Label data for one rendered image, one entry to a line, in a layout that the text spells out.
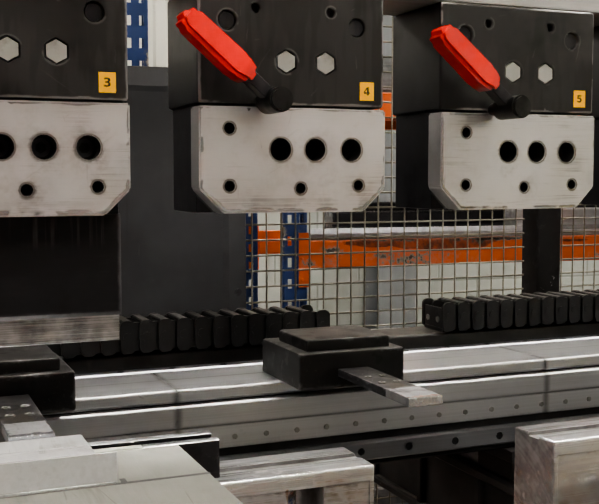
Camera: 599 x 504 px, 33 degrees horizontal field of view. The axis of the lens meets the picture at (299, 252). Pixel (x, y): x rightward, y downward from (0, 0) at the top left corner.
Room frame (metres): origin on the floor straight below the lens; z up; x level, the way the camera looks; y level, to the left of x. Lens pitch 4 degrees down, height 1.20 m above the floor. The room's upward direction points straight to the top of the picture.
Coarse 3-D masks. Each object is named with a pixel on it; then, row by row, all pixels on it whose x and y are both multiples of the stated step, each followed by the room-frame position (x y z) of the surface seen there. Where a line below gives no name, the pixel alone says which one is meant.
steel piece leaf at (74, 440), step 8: (24, 440) 0.75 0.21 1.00; (32, 440) 0.75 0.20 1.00; (40, 440) 0.75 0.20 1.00; (48, 440) 0.75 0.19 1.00; (56, 440) 0.75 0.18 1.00; (64, 440) 0.75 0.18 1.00; (72, 440) 0.75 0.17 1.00; (80, 440) 0.75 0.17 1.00; (0, 448) 0.72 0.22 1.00; (8, 448) 0.72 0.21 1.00; (16, 448) 0.72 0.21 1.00; (24, 448) 0.72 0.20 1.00; (32, 448) 0.72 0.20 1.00; (40, 448) 0.72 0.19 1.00; (48, 448) 0.72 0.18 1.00; (56, 448) 0.73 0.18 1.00
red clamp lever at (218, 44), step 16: (192, 16) 0.68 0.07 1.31; (192, 32) 0.69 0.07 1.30; (208, 32) 0.69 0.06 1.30; (224, 32) 0.69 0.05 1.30; (208, 48) 0.69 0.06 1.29; (224, 48) 0.69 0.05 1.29; (240, 48) 0.70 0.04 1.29; (224, 64) 0.69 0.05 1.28; (240, 64) 0.70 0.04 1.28; (240, 80) 0.70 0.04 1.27; (256, 80) 0.71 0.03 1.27; (272, 96) 0.70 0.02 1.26; (288, 96) 0.70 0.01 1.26; (272, 112) 0.71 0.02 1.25
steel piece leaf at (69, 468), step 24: (0, 456) 0.70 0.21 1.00; (24, 456) 0.70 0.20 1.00; (48, 456) 0.70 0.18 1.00; (72, 456) 0.63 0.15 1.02; (96, 456) 0.64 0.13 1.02; (0, 480) 0.62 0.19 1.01; (24, 480) 0.62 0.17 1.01; (48, 480) 0.63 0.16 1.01; (72, 480) 0.63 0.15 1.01; (96, 480) 0.64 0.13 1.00
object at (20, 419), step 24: (0, 360) 0.90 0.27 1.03; (24, 360) 0.91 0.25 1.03; (48, 360) 0.91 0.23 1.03; (0, 384) 0.89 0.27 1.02; (24, 384) 0.90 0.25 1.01; (48, 384) 0.90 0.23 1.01; (72, 384) 0.91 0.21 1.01; (0, 408) 0.84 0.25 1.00; (24, 408) 0.84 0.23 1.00; (48, 408) 0.90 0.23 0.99; (72, 408) 0.91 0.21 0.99; (24, 432) 0.76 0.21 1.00; (48, 432) 0.76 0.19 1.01
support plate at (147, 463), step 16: (144, 448) 0.73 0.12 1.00; (160, 448) 0.73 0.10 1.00; (176, 448) 0.73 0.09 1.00; (128, 464) 0.69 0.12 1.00; (144, 464) 0.69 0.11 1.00; (160, 464) 0.69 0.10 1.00; (176, 464) 0.69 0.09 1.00; (192, 464) 0.69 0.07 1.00; (128, 480) 0.65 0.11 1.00; (160, 480) 0.65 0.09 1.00; (176, 480) 0.65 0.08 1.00; (192, 480) 0.65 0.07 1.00; (208, 480) 0.65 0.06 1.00; (32, 496) 0.62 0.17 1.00; (48, 496) 0.62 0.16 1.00; (64, 496) 0.62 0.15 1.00; (80, 496) 0.62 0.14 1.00; (96, 496) 0.62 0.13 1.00; (112, 496) 0.62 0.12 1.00; (128, 496) 0.62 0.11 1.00; (144, 496) 0.62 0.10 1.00; (160, 496) 0.62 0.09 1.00; (176, 496) 0.62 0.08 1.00; (192, 496) 0.62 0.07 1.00; (208, 496) 0.62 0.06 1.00; (224, 496) 0.62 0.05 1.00
